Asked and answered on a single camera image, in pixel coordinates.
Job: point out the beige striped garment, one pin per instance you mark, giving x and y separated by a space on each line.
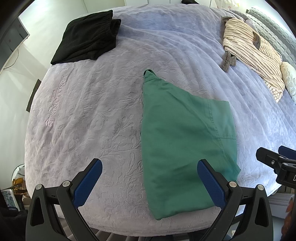
241 42

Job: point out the lavender embossed bed cover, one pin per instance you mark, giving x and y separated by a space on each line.
93 109

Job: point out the wall mounted television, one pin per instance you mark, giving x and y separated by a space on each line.
13 38

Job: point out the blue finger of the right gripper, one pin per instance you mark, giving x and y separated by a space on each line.
269 158
287 152

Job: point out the green work shirt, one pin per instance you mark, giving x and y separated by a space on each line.
178 130

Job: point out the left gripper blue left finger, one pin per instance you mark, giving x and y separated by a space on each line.
73 194

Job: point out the grey quilted headboard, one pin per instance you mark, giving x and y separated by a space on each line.
274 34

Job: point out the black folded garment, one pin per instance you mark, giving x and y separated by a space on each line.
88 37

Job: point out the cream pillow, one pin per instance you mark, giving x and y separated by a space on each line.
288 76

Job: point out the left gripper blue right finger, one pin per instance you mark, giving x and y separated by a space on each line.
223 195

